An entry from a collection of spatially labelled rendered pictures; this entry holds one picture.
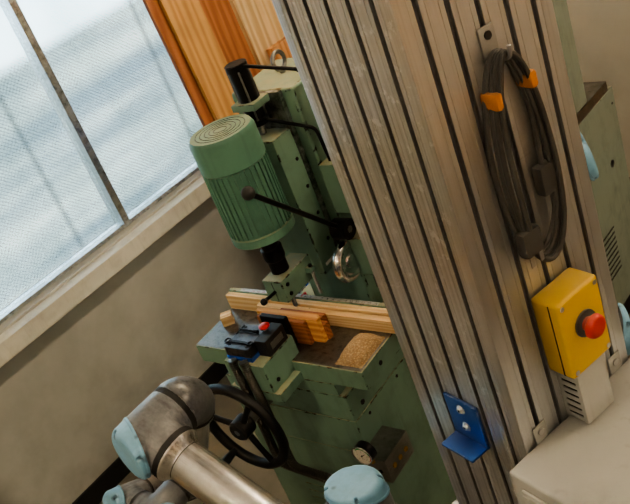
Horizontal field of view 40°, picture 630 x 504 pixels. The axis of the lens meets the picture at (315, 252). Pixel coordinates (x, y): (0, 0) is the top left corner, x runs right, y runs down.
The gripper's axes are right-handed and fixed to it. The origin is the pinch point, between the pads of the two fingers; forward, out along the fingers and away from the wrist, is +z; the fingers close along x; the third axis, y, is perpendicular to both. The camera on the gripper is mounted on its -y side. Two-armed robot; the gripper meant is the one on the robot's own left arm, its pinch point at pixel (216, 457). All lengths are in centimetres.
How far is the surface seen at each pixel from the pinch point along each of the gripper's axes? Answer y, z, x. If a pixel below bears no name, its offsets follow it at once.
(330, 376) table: -23.5, 13.7, 28.8
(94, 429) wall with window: 26, 48, -120
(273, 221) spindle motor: -64, 7, 17
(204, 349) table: -25.2, 12.7, -16.8
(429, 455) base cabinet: 9, 58, 31
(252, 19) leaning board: -141, 122, -97
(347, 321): -36, 24, 26
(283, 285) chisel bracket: -45.8, 14.8, 12.3
